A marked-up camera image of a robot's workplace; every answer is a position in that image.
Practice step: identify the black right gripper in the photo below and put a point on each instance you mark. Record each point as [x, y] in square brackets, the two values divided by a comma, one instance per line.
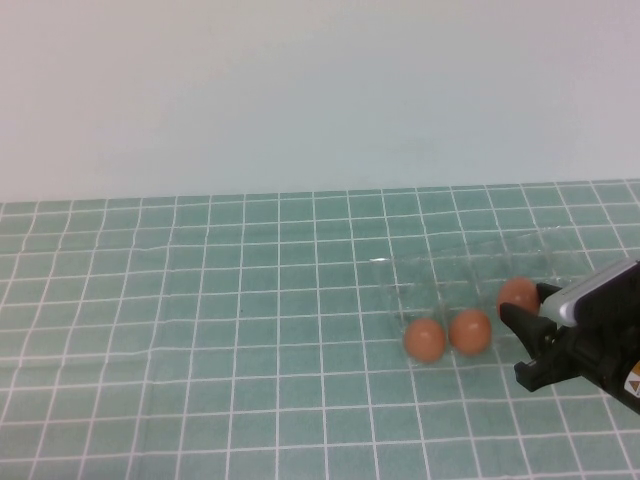
[590, 355]

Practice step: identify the brown egg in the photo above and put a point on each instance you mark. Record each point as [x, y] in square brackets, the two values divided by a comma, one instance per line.
[520, 295]
[470, 332]
[425, 341]

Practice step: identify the clear plastic egg tray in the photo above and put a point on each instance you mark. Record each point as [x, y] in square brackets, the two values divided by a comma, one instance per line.
[415, 285]

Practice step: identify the green checkered tablecloth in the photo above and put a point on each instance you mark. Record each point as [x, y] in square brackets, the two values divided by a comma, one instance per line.
[200, 325]

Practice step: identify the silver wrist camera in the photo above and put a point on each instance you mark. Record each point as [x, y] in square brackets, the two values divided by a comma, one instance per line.
[590, 291]

